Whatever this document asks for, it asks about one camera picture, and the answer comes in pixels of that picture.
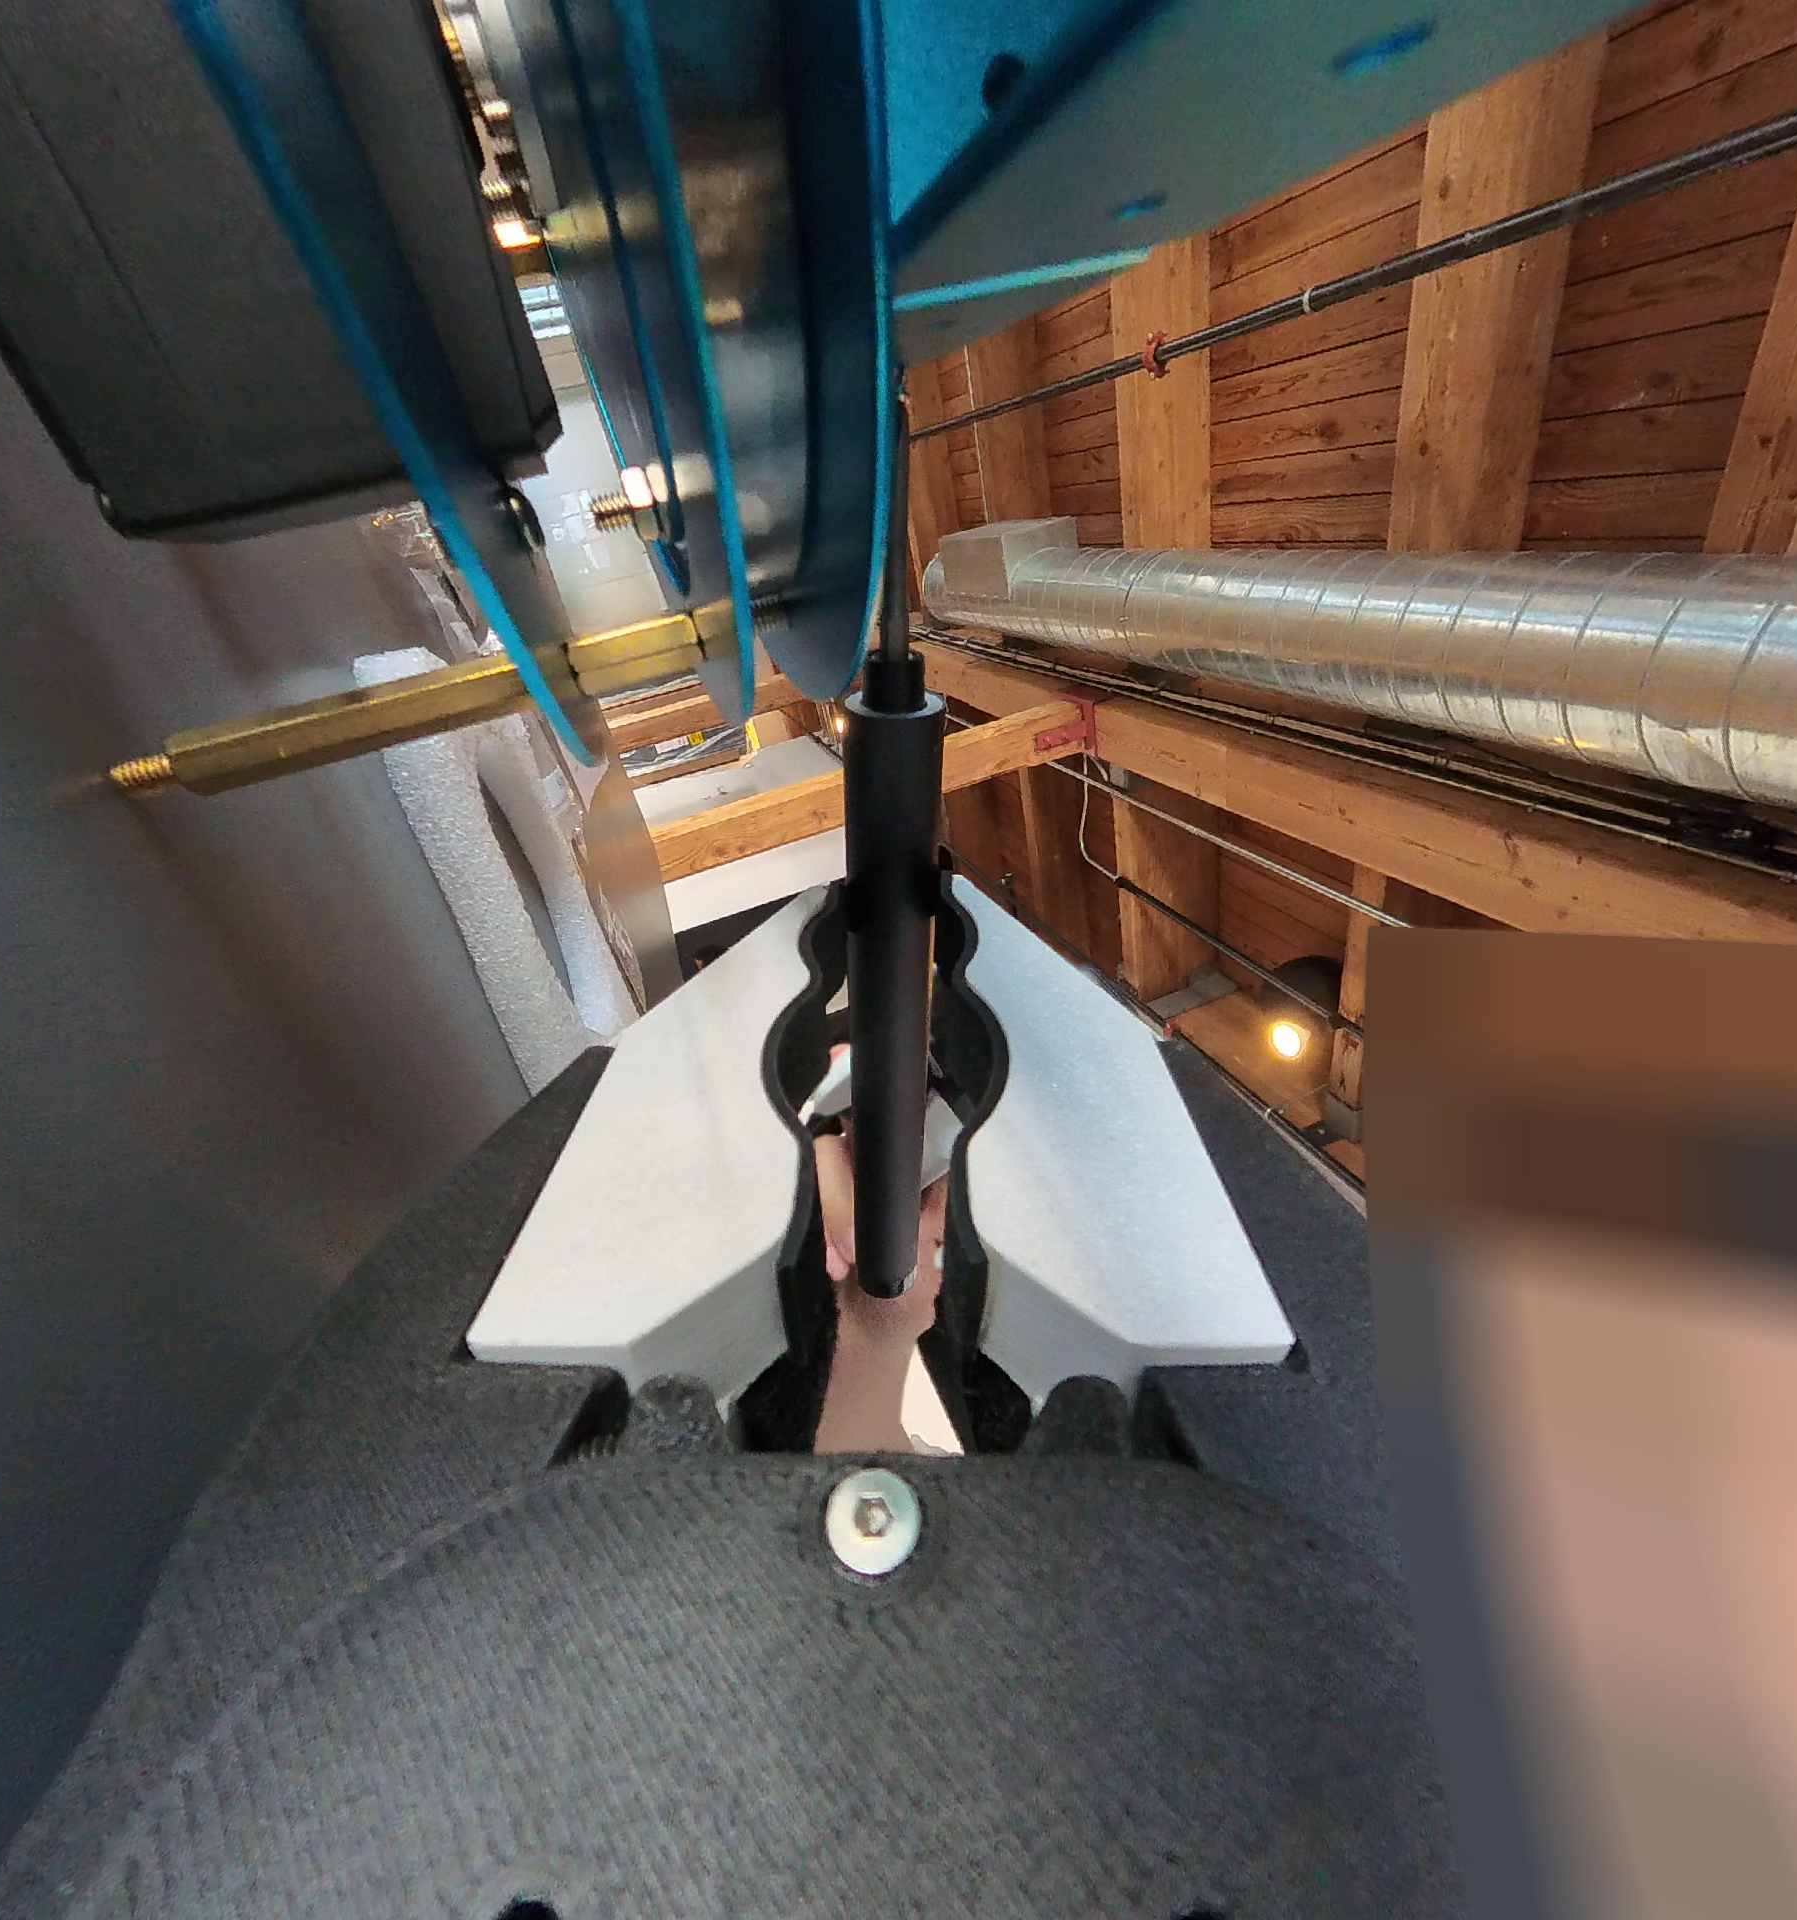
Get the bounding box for black electric screwdriver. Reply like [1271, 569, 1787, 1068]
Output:
[842, 398, 950, 1304]

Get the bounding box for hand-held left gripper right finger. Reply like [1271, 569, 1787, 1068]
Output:
[938, 878, 1309, 1401]

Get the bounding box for white foam block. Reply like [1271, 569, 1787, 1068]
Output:
[350, 644, 646, 1100]

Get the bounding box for black ceiling rod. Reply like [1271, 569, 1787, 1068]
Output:
[907, 90, 1797, 448]

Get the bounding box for silver ventilation duct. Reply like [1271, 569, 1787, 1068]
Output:
[918, 515, 1797, 823]

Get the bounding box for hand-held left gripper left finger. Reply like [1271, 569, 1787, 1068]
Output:
[470, 884, 853, 1414]

